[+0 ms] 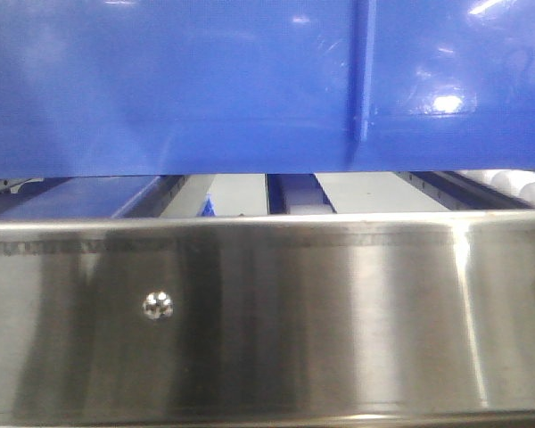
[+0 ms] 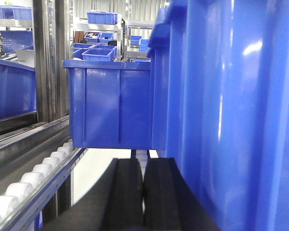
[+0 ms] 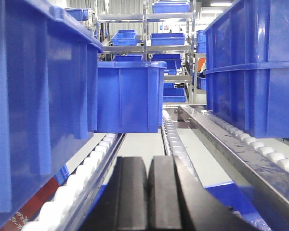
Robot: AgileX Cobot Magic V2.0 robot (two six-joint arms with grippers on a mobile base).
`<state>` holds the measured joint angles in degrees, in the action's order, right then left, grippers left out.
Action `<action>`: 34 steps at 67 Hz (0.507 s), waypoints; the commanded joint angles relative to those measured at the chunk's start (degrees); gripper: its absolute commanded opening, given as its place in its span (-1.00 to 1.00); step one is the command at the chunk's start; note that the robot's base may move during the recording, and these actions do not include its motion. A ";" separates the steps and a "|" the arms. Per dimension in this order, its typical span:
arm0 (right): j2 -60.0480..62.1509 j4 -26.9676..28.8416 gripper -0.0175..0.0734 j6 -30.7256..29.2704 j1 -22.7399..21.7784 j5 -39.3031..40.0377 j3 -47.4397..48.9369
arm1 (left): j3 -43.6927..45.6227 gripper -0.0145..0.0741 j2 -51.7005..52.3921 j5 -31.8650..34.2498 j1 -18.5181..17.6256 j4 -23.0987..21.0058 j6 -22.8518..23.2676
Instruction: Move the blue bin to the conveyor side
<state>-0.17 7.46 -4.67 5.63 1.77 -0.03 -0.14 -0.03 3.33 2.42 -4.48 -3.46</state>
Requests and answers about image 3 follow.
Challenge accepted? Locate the blue bin lower shelf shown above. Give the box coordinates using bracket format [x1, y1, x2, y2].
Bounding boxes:
[151, 54, 181, 75]

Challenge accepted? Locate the right roller track rail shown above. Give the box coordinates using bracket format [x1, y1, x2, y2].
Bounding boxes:
[179, 105, 289, 231]

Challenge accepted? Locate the large blue plastic bin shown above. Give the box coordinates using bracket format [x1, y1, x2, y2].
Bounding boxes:
[0, 0, 102, 228]

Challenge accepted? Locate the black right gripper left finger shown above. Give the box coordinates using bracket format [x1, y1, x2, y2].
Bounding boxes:
[80, 157, 148, 231]

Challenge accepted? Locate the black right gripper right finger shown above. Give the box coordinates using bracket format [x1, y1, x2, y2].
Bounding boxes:
[148, 155, 256, 231]

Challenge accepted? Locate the blue bin shelf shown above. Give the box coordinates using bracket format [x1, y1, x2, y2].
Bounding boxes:
[111, 30, 138, 46]
[150, 33, 185, 46]
[152, 0, 190, 13]
[151, 54, 181, 75]
[163, 88, 186, 103]

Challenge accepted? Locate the white roller track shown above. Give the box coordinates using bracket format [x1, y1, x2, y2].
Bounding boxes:
[161, 110, 202, 185]
[20, 132, 126, 231]

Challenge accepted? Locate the middle white roller track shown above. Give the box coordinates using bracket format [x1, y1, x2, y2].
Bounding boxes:
[161, 110, 202, 185]

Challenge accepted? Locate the metal flow rack shelving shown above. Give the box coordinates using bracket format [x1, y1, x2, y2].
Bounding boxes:
[92, 0, 205, 104]

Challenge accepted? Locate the blue bin middle shelf left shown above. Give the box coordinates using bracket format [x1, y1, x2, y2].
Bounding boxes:
[111, 30, 138, 46]

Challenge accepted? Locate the blue bin on rollers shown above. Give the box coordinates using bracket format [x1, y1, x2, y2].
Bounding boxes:
[95, 62, 166, 133]

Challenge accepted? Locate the blue bin middle shelf right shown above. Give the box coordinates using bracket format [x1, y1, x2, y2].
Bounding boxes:
[150, 33, 185, 46]

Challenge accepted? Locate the stacked blue bins right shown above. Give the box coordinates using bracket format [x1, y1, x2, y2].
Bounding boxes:
[205, 0, 289, 138]

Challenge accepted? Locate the blue bin below rack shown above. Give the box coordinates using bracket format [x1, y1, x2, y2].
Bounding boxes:
[204, 181, 272, 231]

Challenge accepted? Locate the left white roller track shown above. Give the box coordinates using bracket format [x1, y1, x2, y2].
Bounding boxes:
[20, 132, 126, 231]

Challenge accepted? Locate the blue bin bottom shelf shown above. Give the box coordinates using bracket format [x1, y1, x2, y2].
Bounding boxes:
[163, 88, 186, 103]

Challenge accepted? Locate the blue bin top shelf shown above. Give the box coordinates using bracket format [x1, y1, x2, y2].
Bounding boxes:
[152, 0, 190, 13]

